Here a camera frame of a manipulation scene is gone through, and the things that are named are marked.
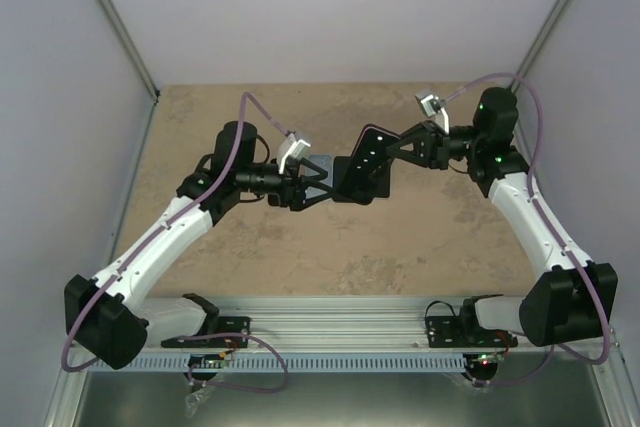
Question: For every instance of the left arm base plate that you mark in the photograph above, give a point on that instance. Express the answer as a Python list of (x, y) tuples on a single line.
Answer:
[(225, 324)]

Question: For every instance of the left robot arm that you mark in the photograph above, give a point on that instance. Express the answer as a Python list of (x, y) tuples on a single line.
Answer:
[(110, 313)]

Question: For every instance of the light blue phone case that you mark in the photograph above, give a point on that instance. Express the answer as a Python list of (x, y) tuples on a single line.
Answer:
[(322, 164)]

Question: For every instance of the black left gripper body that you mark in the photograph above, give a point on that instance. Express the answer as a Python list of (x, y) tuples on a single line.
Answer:
[(288, 195)]

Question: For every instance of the left circuit board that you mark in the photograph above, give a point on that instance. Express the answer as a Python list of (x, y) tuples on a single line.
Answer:
[(215, 361)]

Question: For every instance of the silver-edged black smartphone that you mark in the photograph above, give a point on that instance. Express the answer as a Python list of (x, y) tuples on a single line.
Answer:
[(381, 180)]

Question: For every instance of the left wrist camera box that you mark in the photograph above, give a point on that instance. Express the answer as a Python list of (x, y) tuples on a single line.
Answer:
[(294, 148)]

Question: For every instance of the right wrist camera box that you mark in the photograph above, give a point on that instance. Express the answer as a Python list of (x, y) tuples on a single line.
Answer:
[(433, 108)]

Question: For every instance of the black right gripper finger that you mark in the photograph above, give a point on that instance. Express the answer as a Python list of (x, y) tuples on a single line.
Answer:
[(417, 155), (420, 135)]

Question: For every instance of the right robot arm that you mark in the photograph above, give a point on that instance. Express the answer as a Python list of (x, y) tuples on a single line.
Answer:
[(572, 297)]

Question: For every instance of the frame post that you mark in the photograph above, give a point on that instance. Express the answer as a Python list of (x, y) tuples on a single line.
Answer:
[(551, 22), (119, 28)]

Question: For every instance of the left frame post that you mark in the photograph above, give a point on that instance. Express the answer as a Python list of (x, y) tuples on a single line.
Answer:
[(119, 28)]

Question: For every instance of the right frame post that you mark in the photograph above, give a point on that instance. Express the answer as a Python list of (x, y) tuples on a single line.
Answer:
[(551, 22)]

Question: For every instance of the circuit board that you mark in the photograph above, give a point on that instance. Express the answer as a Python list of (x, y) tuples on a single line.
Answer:
[(215, 361), (484, 359)]

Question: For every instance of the right circuit board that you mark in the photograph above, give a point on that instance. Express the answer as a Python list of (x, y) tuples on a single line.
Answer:
[(484, 359)]

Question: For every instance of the phone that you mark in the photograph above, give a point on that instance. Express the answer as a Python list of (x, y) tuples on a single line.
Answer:
[(281, 200), (367, 155)]

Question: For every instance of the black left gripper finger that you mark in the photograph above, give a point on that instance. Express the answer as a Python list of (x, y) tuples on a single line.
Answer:
[(312, 199), (312, 169)]

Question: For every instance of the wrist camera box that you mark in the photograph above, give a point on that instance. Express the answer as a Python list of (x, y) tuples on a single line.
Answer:
[(433, 108), (294, 148)]

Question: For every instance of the clear plastic bag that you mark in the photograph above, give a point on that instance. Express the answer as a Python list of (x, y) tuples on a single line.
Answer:
[(196, 398)]

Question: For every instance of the aluminium rail beam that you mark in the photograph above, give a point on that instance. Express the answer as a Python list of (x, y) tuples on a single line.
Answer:
[(301, 324)]

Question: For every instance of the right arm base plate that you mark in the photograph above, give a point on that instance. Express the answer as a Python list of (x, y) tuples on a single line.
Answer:
[(446, 327)]

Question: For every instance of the slotted cable duct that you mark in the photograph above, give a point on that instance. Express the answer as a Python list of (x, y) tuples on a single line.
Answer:
[(310, 363)]

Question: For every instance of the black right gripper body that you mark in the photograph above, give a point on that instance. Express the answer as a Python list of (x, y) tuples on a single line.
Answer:
[(440, 147)]

